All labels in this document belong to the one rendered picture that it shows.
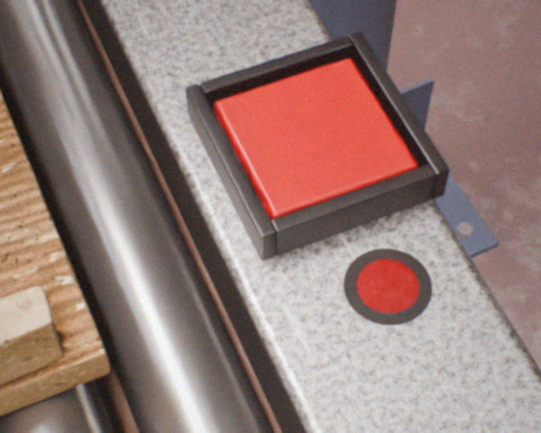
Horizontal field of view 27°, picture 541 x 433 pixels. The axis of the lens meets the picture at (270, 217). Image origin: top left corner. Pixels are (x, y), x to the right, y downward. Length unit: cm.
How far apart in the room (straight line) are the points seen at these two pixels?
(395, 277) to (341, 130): 6
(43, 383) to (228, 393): 6
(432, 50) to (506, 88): 13
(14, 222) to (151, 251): 5
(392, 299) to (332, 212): 4
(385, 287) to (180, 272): 7
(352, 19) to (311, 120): 74
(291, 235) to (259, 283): 2
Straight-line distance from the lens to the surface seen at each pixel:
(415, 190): 41
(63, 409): 38
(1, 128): 42
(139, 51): 47
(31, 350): 36
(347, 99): 43
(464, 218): 153
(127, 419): 42
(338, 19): 116
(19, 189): 41
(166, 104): 45
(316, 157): 41
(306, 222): 39
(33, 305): 35
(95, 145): 43
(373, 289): 40
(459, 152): 161
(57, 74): 46
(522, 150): 163
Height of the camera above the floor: 126
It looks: 56 degrees down
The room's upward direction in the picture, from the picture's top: straight up
